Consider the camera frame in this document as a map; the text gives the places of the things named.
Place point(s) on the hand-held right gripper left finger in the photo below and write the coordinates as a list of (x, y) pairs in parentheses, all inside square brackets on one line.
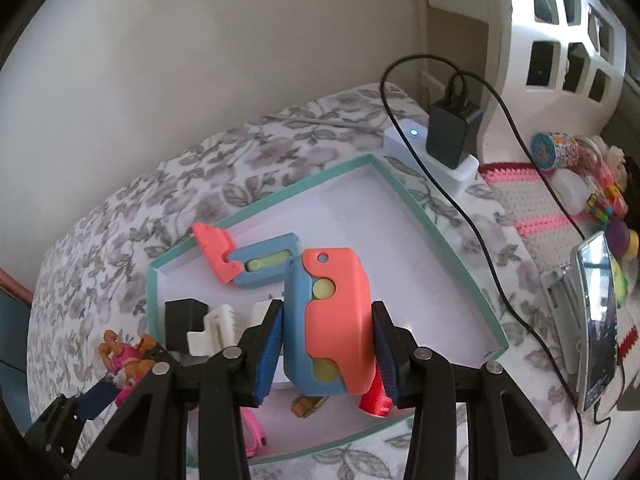
[(270, 355)]

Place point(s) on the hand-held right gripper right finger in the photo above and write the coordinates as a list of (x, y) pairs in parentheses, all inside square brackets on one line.
[(385, 355)]

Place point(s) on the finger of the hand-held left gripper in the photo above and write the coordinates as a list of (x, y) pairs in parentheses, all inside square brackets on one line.
[(95, 400)]

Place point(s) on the white charger cube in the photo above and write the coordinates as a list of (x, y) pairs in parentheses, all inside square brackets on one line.
[(259, 312)]

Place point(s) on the small red bottle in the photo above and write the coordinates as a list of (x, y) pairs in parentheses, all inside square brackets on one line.
[(374, 402)]

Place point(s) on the pink and brown toy figure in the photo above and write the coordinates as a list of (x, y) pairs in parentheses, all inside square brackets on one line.
[(125, 360)]

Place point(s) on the white hair claw clip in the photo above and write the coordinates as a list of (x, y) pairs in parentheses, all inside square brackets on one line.
[(215, 332)]

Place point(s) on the coral and blue folding toy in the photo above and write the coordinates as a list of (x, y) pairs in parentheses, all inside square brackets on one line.
[(335, 320), (265, 260)]

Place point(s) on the gold and black patterned box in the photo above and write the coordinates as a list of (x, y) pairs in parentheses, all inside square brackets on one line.
[(305, 406)]

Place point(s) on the black charger plug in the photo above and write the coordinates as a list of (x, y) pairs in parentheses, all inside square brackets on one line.
[(182, 320)]

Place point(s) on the teal-edged white box tray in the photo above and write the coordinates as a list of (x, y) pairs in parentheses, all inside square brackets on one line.
[(400, 260)]

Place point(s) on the dark teal cabinet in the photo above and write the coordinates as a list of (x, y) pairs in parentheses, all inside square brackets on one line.
[(10, 330)]

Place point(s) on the grey metal phone stand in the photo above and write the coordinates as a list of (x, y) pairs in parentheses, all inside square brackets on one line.
[(560, 310)]

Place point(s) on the white and pink crochet mat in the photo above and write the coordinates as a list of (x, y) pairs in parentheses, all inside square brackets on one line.
[(525, 200)]

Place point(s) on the smartphone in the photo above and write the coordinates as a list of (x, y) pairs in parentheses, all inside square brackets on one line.
[(597, 320)]

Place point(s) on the white power strip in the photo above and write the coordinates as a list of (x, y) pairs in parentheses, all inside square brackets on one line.
[(405, 140)]

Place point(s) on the black power adapter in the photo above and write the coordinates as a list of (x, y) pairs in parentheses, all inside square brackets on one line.
[(450, 132)]

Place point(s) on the colourful printed tube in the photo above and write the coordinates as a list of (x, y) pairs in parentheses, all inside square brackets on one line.
[(550, 149)]

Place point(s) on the pile of small colourful toys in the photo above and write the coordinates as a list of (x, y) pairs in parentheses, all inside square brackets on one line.
[(610, 190)]

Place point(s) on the white shelf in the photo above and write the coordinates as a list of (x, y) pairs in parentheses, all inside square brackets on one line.
[(465, 45)]

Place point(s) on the white cutout panel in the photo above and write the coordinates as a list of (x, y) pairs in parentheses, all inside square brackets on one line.
[(515, 35)]

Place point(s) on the pink curved frame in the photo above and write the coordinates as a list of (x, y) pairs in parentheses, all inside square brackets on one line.
[(15, 285)]

